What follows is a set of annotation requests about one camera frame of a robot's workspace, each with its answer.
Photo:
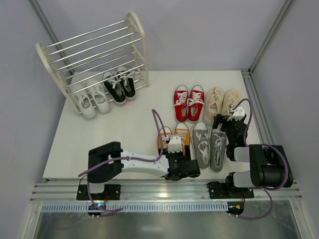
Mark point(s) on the grey canvas sneaker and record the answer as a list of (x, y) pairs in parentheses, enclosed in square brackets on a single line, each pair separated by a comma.
[(218, 149), (201, 144)]

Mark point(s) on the red right canvas sneaker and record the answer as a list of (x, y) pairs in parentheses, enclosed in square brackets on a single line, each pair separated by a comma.
[(195, 103)]

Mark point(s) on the red left canvas sneaker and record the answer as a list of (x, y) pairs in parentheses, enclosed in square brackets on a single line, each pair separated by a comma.
[(180, 103)]

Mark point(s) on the left controller board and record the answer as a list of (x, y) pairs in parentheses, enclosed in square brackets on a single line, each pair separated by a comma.
[(96, 207)]

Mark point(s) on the right controller board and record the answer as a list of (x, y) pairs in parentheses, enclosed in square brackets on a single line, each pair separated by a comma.
[(235, 208)]

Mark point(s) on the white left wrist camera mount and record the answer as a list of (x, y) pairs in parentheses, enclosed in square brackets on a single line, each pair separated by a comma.
[(175, 144)]

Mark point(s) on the grey left canvas sneaker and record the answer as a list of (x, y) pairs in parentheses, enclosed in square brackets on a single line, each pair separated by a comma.
[(201, 144)]

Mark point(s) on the orange canvas sneaker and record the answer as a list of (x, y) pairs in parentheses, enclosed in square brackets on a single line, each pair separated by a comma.
[(163, 139), (182, 130)]

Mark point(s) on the beige lace sneaker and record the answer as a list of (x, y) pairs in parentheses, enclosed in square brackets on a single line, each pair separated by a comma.
[(213, 104), (231, 100)]

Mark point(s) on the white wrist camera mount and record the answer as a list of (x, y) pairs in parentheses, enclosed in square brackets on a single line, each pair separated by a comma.
[(237, 114), (175, 144)]

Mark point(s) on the orange right canvas sneaker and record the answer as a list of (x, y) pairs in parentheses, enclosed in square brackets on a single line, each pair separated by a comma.
[(182, 130)]

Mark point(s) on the aluminium rail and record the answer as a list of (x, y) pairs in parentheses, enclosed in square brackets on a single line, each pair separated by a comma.
[(263, 128), (131, 190)]

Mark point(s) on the aluminium right corner post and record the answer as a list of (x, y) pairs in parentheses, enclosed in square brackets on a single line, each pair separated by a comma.
[(282, 14)]

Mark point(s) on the orange left canvas sneaker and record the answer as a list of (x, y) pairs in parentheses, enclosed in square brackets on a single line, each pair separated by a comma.
[(163, 139)]

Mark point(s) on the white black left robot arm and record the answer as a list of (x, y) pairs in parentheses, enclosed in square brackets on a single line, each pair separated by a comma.
[(108, 161)]

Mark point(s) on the beige right lace sneaker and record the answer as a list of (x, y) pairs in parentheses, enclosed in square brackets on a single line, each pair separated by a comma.
[(231, 100)]

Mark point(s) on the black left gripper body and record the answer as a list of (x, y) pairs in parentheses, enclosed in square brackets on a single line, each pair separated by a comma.
[(190, 166)]

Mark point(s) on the controller board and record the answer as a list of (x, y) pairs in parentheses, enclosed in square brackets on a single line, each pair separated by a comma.
[(235, 208), (96, 207)]

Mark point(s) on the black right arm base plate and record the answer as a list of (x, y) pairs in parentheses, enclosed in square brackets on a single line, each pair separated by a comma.
[(219, 190)]

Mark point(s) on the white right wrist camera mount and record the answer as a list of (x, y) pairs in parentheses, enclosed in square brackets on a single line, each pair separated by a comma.
[(237, 114)]

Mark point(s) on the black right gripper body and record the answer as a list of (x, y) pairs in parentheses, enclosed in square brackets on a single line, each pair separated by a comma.
[(226, 123)]

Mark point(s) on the aluminium front rail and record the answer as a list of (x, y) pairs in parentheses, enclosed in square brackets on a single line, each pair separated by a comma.
[(131, 190)]

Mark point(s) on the beige left lace sneaker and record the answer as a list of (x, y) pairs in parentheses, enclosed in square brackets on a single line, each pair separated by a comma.
[(213, 104)]

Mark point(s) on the grey right canvas sneaker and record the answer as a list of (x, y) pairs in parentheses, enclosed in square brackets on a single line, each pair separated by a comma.
[(218, 149)]

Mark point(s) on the aluminium corner post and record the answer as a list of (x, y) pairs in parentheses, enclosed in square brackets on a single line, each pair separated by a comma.
[(282, 14), (45, 23)]

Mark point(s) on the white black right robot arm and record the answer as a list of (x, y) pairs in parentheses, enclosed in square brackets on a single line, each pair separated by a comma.
[(268, 164)]

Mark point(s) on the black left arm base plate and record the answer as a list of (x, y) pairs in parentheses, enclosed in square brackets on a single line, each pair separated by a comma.
[(110, 192)]

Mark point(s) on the aluminium left corner post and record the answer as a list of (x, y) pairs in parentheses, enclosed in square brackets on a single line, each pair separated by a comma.
[(45, 23)]

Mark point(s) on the aluminium right side rail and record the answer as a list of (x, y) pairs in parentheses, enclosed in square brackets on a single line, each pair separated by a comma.
[(263, 128)]

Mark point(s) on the grey slotted cable duct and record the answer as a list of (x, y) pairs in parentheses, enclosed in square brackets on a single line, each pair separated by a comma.
[(136, 207)]

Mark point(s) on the red canvas sneaker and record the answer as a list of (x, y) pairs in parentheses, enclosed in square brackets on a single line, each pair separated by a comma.
[(195, 103), (180, 103)]

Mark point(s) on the cream metal shoe shelf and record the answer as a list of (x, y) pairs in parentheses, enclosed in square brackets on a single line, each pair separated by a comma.
[(81, 62)]

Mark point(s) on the black canvas sneaker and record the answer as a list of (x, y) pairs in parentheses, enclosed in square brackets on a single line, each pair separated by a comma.
[(114, 87), (127, 82)]

